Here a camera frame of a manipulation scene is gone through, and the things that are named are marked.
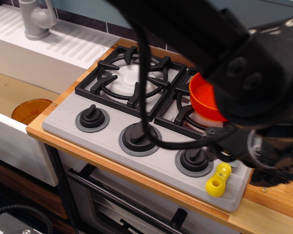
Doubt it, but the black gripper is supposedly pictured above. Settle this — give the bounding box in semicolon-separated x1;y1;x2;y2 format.
206;125;293;182

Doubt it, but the orange pot with grey handle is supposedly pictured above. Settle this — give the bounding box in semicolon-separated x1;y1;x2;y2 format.
188;73;227;122

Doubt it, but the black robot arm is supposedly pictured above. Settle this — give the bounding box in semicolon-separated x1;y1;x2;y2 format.
111;0;293;186

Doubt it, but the black right stove knob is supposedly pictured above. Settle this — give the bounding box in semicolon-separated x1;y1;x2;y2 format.
175;148;213;177

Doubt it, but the black stove knob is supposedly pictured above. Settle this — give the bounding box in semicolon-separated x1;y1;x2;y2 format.
119;121;159;157
175;148;213;177
75;104;110;133

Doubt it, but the black right burner grate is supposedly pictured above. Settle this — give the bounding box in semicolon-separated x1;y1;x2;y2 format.
154;67;210;141

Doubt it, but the black burner grate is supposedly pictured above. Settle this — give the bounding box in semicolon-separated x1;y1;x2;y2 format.
75;46;187;121
154;67;210;141

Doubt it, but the black middle stove knob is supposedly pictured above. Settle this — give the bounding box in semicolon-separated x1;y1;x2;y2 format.
119;121;159;157

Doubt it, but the grey toy stove top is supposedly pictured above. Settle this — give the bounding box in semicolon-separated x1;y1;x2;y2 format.
42;45;253;213

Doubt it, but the black left burner grate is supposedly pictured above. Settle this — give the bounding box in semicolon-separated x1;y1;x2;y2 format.
75;46;187;121

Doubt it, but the toy oven door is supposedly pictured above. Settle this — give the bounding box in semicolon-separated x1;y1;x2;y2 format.
58;151;236;234

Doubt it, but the black left stove knob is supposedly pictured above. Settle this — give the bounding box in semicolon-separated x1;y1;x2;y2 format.
75;104;110;133

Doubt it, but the orange translucent plate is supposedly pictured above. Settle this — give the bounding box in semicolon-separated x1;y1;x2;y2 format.
12;98;52;125

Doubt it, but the white toy sink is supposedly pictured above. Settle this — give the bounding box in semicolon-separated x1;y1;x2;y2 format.
0;4;119;186

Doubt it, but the grey toy faucet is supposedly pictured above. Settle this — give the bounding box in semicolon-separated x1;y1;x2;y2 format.
19;0;57;40

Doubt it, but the yellow handled grey toy knife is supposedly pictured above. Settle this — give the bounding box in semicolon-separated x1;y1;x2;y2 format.
205;162;232;197

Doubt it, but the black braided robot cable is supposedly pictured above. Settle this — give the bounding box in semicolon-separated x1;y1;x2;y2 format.
133;24;210;151

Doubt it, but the black braided cable lower left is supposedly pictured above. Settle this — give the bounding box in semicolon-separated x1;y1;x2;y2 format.
0;204;53;234

